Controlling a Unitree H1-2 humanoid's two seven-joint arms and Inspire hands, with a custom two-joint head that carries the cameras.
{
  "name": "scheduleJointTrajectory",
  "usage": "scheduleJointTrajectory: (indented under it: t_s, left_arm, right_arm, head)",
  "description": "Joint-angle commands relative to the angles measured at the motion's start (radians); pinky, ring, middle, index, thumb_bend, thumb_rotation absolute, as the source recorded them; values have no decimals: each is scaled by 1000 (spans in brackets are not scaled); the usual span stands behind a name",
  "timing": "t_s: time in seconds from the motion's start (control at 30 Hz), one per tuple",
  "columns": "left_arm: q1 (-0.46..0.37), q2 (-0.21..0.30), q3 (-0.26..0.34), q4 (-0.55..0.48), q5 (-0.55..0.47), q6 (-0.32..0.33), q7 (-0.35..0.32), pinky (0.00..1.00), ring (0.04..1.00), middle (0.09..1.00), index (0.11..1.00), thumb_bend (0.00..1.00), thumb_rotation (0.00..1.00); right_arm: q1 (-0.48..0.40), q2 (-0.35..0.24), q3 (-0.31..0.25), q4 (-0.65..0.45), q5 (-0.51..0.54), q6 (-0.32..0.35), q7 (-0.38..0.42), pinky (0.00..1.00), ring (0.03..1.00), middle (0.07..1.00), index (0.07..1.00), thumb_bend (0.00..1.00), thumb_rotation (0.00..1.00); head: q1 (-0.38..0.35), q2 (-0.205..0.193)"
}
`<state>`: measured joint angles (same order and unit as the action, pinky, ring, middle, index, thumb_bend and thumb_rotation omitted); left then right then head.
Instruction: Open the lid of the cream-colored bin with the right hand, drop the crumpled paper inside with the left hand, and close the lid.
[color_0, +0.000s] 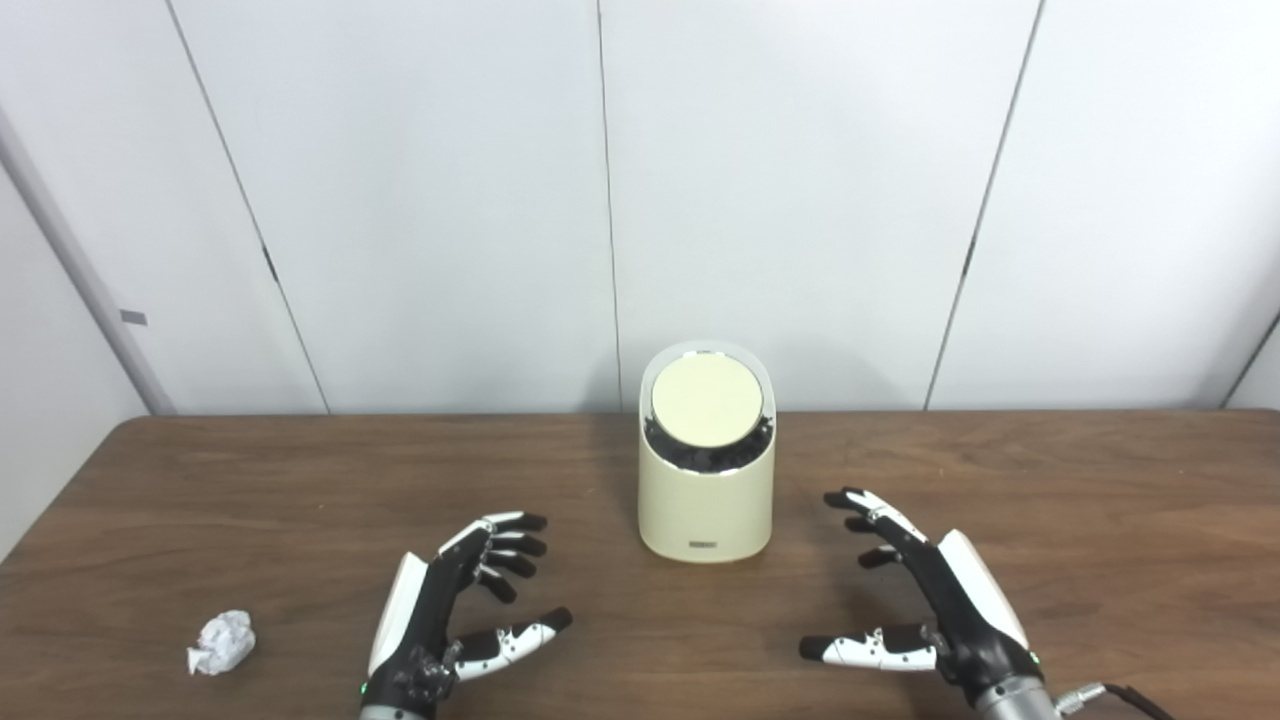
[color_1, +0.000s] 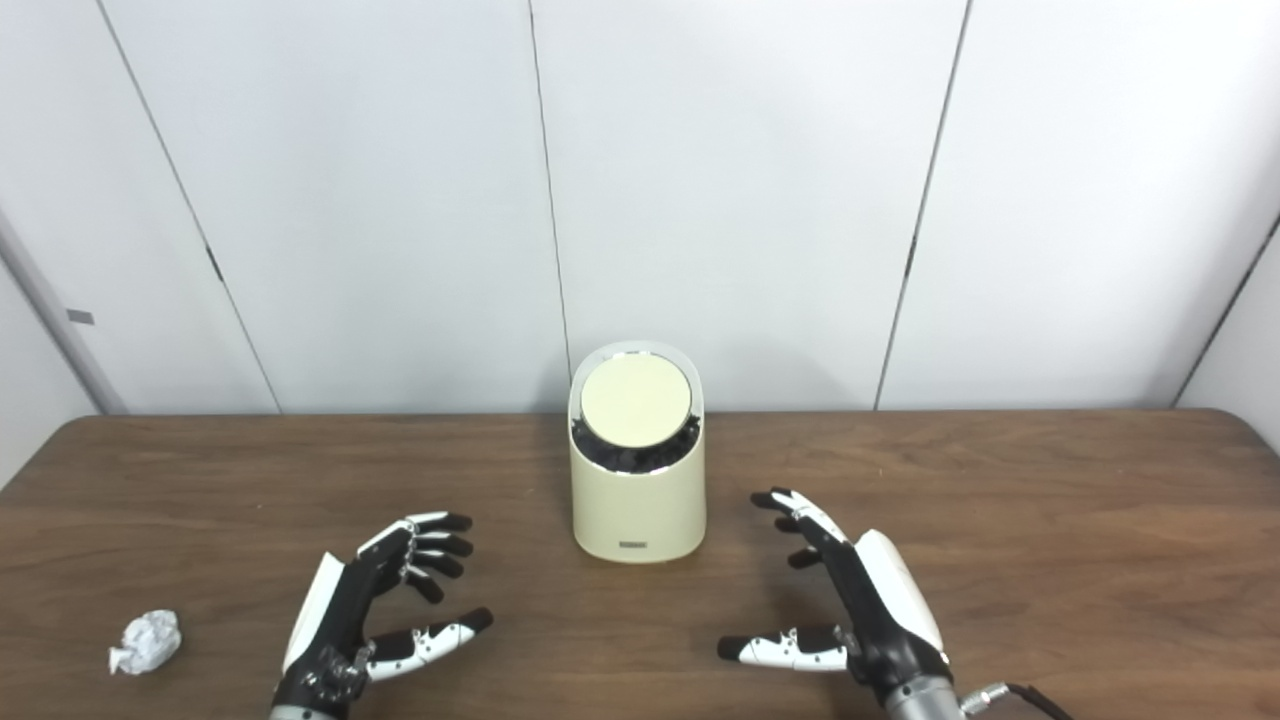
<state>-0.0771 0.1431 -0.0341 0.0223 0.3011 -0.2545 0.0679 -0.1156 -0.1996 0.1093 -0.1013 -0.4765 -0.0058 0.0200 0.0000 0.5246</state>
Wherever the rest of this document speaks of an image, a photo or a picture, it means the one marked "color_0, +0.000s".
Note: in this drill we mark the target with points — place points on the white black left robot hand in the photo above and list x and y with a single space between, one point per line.
420 610

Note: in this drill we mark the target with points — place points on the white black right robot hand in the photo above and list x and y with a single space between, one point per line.
965 610

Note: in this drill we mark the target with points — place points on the white paper ball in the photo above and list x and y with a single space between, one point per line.
222 643

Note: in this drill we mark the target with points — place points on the cream-colored round bin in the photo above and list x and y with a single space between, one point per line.
705 510

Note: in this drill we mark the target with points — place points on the black bin liner bag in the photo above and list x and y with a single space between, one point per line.
705 458

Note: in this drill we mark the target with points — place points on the black wall panel clip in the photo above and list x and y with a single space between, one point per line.
270 264

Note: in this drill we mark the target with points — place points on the small grey wall label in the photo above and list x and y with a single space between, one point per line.
133 318

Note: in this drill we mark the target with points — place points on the grey wall corner post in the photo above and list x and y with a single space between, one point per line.
90 280

